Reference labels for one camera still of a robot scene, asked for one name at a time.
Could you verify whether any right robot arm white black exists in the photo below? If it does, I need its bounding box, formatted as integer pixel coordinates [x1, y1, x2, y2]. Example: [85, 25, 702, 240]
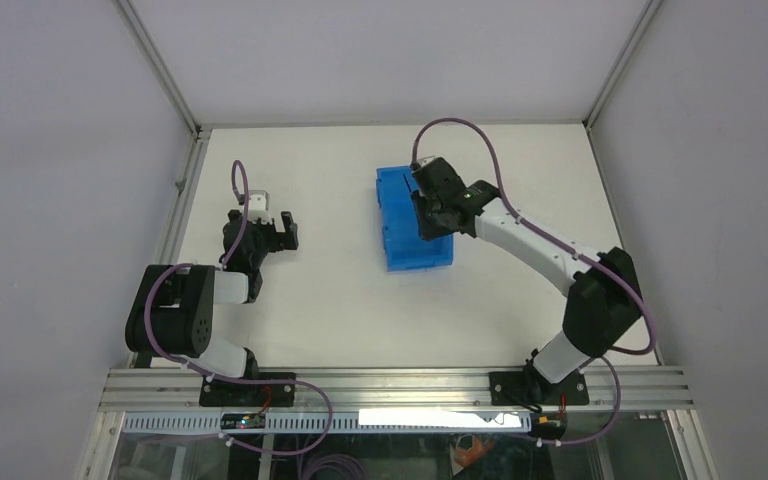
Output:
[410, 157, 642, 405]

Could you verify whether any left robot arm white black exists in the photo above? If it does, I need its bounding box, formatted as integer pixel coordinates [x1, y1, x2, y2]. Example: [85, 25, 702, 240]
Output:
[124, 210, 299, 406]

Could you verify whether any blue plastic bin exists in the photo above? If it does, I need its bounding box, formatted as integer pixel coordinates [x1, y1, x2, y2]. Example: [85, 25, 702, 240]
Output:
[376, 166, 454, 272]

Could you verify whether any orange object under table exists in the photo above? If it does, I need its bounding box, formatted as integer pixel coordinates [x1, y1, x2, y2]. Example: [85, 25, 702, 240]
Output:
[452, 434, 495, 468]

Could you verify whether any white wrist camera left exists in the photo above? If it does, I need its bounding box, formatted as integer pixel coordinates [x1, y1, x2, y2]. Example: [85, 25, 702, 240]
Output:
[244, 190, 273, 224]

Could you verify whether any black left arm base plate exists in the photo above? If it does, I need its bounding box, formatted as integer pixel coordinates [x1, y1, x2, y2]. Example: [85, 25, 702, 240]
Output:
[198, 371, 297, 408]

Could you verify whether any white slotted cable duct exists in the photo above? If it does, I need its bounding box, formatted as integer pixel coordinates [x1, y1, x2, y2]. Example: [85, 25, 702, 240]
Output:
[123, 409, 531, 435]

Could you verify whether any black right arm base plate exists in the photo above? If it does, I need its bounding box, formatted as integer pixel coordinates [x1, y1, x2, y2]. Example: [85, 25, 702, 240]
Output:
[488, 371, 590, 407]

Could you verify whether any aluminium rail frame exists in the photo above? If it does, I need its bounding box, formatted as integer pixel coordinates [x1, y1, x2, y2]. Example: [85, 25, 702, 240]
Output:
[98, 365, 695, 412]

